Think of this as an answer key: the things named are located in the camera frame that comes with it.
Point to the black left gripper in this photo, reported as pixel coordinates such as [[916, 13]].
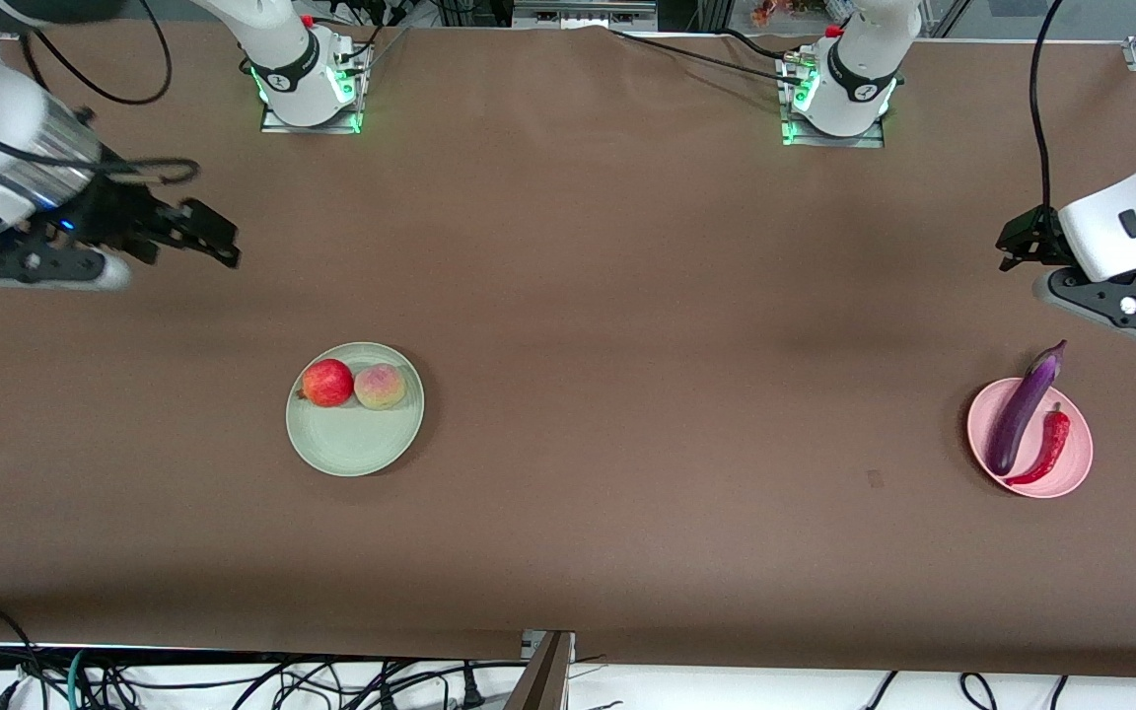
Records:
[[1033, 235]]

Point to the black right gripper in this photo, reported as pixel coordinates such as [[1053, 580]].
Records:
[[112, 214]]

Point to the long purple eggplant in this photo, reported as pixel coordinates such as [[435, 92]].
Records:
[[1017, 414]]

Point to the red apple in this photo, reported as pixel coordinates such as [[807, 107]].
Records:
[[327, 383]]

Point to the red chili pepper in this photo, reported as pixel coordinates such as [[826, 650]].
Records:
[[1051, 444]]

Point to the pale yellow-pink peach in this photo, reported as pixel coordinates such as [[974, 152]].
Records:
[[380, 387]]

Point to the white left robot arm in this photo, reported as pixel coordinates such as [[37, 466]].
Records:
[[1130, 232]]

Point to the pink plate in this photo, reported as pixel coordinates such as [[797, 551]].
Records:
[[1081, 449]]

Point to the pale green plate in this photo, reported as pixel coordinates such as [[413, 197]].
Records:
[[351, 444]]

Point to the colourful background items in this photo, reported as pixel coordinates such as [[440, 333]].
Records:
[[785, 12]]

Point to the grey equipment box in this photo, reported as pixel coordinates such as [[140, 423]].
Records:
[[583, 15]]

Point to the brown table cloth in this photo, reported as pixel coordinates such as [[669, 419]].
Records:
[[568, 542]]

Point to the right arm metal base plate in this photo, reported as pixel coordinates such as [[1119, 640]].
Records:
[[277, 124]]

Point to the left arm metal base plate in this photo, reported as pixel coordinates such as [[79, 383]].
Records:
[[874, 138]]

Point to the aluminium frame bracket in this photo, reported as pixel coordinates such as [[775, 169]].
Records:
[[11, 30]]

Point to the brown post with bracket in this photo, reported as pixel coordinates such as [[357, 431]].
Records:
[[543, 680]]

